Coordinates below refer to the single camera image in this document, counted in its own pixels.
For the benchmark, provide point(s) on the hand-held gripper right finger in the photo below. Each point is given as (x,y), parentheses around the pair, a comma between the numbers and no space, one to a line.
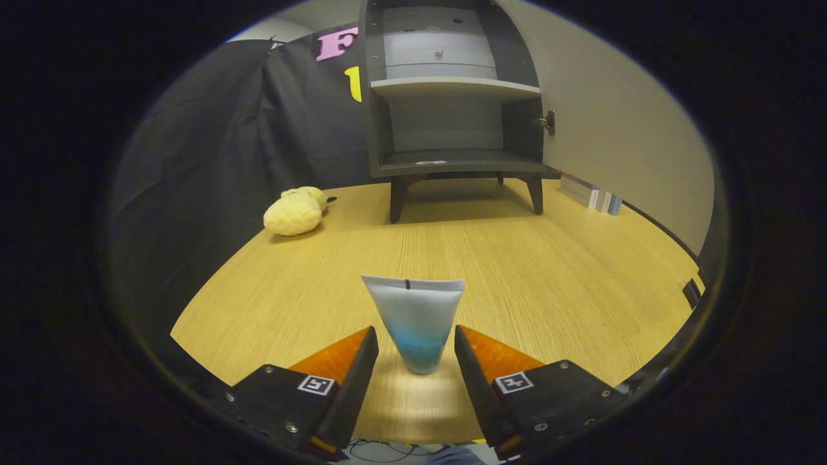
(478,394)

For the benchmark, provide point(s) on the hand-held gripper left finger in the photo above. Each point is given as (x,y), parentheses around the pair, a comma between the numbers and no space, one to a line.
(352,394)

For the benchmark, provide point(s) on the blue white squeeze tube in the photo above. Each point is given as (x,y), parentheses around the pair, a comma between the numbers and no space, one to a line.
(417,323)

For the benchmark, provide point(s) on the beige cabinet door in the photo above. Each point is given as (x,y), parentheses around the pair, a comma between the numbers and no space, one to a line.
(614,129)

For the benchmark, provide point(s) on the person's blue trouser leg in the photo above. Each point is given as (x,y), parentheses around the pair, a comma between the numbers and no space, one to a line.
(455,457)

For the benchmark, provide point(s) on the yellow plush toy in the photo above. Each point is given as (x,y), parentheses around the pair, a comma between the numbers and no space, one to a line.
(294,213)

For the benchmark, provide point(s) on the purple cover book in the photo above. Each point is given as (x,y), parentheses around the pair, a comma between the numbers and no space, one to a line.
(578,188)

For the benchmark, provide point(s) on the white spine book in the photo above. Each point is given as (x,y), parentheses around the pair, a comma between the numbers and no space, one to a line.
(601,200)

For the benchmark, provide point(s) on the small black table clip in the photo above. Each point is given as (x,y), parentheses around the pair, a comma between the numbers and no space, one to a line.
(692,294)

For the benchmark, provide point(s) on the black backdrop cloth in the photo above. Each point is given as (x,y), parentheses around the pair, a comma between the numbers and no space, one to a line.
(213,161)

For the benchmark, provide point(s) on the dark grey cabinet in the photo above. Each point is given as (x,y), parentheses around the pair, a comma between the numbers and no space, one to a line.
(381,116)

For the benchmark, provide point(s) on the metal door hinge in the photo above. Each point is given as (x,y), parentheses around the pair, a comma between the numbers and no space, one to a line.
(549,123)

